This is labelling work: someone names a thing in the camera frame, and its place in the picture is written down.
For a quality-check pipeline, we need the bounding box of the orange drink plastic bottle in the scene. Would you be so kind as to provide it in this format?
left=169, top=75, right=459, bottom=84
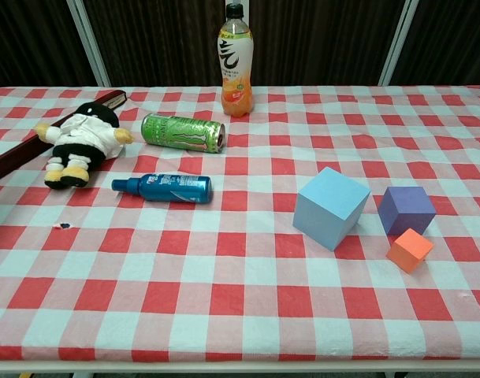
left=217, top=2, right=255, bottom=118

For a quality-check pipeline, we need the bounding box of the small orange cube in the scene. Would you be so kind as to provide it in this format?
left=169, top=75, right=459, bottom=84
left=385, top=228, right=435, bottom=275

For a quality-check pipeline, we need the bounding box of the purple cube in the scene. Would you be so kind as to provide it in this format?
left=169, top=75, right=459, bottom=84
left=378, top=186, right=437, bottom=237

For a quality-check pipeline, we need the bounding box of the green energy drink can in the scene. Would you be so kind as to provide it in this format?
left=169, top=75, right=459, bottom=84
left=140, top=113, right=227, bottom=154

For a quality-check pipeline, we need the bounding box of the dark brown curtain panel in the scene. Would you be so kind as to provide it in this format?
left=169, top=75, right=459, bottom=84
left=0, top=0, right=99, bottom=88
left=249, top=0, right=406, bottom=87
left=84, top=0, right=229, bottom=87
left=392, top=0, right=480, bottom=86

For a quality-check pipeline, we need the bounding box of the purple and blue block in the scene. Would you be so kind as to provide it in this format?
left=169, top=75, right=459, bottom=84
left=292, top=166, right=372, bottom=252

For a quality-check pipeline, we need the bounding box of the red white checkered tablecloth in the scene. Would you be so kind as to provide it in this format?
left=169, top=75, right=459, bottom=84
left=0, top=84, right=480, bottom=362

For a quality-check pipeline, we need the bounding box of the black white plush doll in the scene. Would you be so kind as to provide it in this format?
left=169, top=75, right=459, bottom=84
left=33, top=101, right=136, bottom=190

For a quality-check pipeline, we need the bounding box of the blue spray bottle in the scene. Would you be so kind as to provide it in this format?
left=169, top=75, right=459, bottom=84
left=111, top=173, right=214, bottom=205

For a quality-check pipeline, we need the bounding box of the dark red folded fan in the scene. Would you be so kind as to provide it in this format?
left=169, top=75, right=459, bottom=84
left=0, top=89, right=128, bottom=186

